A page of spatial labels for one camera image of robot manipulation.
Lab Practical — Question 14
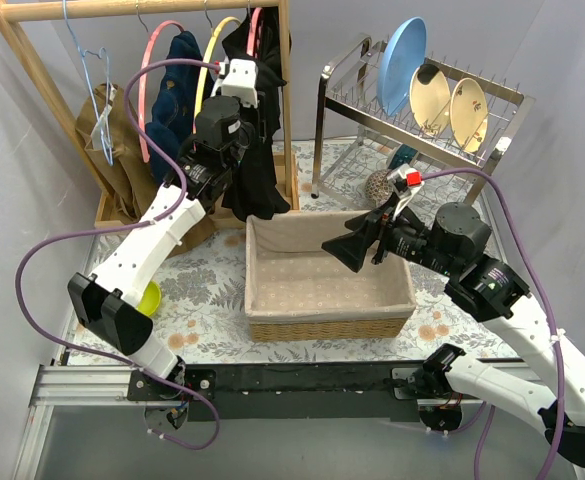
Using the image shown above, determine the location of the blue wire hanger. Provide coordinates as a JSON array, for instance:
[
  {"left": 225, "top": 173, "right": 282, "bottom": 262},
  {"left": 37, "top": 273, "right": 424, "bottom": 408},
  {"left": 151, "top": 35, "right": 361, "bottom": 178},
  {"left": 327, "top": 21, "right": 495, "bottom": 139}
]
[{"left": 61, "top": 0, "right": 116, "bottom": 167}]

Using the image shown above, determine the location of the blue denim garment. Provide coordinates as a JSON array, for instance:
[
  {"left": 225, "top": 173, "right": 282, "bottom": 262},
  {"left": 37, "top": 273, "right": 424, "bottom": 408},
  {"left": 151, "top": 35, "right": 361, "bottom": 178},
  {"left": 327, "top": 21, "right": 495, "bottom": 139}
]
[{"left": 145, "top": 31, "right": 202, "bottom": 186}]

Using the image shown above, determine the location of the lime green bowl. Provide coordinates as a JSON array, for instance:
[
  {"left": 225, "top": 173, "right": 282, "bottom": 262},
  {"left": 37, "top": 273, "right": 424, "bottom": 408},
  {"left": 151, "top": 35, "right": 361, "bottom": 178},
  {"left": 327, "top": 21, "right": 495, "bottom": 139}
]
[{"left": 136, "top": 280, "right": 162, "bottom": 317}]

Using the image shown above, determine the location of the pink hanger with denim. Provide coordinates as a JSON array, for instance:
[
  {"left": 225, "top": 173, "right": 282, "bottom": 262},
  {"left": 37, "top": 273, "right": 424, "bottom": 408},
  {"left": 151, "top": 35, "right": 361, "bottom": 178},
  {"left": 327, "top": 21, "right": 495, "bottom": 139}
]
[{"left": 138, "top": 19, "right": 186, "bottom": 164}]

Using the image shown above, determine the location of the blue plate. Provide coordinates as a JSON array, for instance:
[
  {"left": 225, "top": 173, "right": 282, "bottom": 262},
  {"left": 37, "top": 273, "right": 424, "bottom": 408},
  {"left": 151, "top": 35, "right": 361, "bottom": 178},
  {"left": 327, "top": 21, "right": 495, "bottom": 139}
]
[{"left": 376, "top": 17, "right": 427, "bottom": 116}]

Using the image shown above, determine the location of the yellow hanger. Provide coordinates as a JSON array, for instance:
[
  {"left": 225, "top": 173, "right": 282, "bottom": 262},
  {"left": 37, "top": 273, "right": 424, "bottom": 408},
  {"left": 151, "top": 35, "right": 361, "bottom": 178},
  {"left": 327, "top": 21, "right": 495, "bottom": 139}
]
[{"left": 192, "top": 15, "right": 243, "bottom": 136}]

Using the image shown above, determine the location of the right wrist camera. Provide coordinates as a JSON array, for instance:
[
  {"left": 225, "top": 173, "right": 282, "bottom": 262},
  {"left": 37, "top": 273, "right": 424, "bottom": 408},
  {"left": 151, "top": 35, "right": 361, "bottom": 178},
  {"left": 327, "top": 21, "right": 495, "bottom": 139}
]
[{"left": 386, "top": 164, "right": 423, "bottom": 220}]

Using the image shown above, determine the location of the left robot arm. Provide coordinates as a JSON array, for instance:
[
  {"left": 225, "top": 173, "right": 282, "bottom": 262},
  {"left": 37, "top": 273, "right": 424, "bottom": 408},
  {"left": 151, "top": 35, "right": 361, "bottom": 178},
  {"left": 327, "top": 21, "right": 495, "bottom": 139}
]
[{"left": 68, "top": 96, "right": 256, "bottom": 400}]

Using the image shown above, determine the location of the floral table mat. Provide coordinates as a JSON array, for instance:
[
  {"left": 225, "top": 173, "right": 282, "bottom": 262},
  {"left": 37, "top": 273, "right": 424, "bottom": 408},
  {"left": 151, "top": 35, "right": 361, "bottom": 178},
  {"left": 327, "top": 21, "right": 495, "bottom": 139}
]
[{"left": 64, "top": 139, "right": 523, "bottom": 366}]

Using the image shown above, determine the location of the pink hanger of skirt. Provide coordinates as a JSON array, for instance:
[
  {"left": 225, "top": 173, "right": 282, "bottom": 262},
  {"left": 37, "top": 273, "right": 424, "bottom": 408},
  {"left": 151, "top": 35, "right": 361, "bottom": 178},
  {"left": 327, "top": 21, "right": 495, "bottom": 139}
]
[{"left": 246, "top": 7, "right": 264, "bottom": 58}]

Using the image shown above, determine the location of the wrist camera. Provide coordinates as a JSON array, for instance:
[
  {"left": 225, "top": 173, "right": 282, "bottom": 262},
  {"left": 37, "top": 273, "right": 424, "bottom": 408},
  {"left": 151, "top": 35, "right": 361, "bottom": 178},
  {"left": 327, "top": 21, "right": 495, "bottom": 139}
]
[
  {"left": 211, "top": 59, "right": 258, "bottom": 108},
  {"left": 386, "top": 164, "right": 423, "bottom": 220}
]

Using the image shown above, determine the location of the patterned bowl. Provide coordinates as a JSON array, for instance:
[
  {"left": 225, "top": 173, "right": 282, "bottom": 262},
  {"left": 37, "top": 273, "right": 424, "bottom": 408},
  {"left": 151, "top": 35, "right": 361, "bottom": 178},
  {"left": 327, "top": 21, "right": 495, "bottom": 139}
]
[{"left": 364, "top": 170, "right": 394, "bottom": 207}]

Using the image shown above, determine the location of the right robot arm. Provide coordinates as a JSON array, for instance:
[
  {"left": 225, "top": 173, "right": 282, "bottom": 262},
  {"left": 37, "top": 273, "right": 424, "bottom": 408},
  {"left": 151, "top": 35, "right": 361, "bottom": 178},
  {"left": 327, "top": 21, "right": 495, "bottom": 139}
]
[{"left": 322, "top": 202, "right": 585, "bottom": 468}]

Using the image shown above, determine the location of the cream plate with dark spot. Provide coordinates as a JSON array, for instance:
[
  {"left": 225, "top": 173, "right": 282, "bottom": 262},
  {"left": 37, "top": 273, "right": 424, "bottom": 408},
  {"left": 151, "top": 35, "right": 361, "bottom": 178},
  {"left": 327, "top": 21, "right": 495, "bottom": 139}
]
[{"left": 409, "top": 63, "right": 451, "bottom": 138}]

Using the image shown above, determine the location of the metal dish rack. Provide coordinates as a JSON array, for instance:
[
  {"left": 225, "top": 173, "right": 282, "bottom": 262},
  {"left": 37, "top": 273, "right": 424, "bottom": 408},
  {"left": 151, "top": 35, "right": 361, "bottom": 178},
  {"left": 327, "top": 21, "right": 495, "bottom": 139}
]
[{"left": 310, "top": 33, "right": 535, "bottom": 209}]

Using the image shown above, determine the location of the wicker basket with liner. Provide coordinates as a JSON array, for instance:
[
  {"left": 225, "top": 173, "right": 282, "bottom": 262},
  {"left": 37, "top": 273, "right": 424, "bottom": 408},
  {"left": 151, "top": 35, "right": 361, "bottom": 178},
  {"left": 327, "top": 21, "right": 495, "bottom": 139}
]
[{"left": 244, "top": 211, "right": 417, "bottom": 342}]

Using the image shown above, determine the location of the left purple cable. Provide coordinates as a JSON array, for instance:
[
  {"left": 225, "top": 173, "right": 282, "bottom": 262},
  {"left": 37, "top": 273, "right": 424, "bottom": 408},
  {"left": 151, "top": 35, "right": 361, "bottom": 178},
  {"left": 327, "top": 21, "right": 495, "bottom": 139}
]
[{"left": 14, "top": 58, "right": 222, "bottom": 450}]

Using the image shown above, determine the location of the brown garment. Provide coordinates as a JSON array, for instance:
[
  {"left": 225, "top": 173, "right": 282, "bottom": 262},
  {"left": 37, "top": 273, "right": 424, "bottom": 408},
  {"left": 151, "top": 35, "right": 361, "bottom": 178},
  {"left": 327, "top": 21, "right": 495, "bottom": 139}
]
[{"left": 74, "top": 82, "right": 213, "bottom": 259}]

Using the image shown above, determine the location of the cream plate with flowers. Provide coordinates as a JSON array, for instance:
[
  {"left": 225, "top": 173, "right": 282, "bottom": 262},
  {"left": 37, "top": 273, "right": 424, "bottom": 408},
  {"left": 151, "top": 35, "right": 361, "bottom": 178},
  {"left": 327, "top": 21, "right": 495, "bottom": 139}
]
[{"left": 449, "top": 78, "right": 488, "bottom": 154}]

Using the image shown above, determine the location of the teal cup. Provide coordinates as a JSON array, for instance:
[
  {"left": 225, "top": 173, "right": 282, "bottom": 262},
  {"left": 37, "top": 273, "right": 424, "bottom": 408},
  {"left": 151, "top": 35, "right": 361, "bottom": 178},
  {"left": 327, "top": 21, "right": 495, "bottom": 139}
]
[{"left": 387, "top": 144, "right": 418, "bottom": 170}]

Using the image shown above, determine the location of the purple cable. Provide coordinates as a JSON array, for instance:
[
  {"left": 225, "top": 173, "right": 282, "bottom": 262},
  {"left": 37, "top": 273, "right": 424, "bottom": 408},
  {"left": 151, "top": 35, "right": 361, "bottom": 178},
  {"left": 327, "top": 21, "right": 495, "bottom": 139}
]
[
  {"left": 421, "top": 167, "right": 568, "bottom": 480},
  {"left": 14, "top": 58, "right": 222, "bottom": 450}
]

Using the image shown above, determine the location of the black skirt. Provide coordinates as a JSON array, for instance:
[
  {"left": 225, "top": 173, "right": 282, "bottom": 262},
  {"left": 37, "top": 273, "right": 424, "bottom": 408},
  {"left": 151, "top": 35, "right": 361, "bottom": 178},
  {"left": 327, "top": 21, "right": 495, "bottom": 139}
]
[{"left": 222, "top": 7, "right": 290, "bottom": 221}]

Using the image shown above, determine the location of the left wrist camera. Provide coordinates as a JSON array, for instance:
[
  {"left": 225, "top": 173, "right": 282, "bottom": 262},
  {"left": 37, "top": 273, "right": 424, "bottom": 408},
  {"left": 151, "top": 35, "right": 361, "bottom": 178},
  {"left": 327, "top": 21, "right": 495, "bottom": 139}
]
[{"left": 211, "top": 59, "right": 258, "bottom": 108}]

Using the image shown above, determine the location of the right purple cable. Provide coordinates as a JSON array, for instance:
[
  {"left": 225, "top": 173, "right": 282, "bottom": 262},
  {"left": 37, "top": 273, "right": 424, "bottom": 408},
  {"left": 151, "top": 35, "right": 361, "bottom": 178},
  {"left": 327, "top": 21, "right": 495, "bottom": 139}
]
[{"left": 421, "top": 167, "right": 568, "bottom": 480}]

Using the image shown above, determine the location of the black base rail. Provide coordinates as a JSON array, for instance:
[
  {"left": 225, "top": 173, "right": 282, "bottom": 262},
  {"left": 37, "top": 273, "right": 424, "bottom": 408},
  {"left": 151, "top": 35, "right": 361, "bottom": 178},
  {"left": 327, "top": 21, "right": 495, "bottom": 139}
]
[{"left": 126, "top": 362, "right": 466, "bottom": 434}]

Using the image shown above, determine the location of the wooden clothes rack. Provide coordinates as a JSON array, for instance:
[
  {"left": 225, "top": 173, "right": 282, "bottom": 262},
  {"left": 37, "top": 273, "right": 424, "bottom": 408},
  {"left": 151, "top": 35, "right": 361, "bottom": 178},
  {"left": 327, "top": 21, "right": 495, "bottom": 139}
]
[{"left": 0, "top": 0, "right": 303, "bottom": 230}]

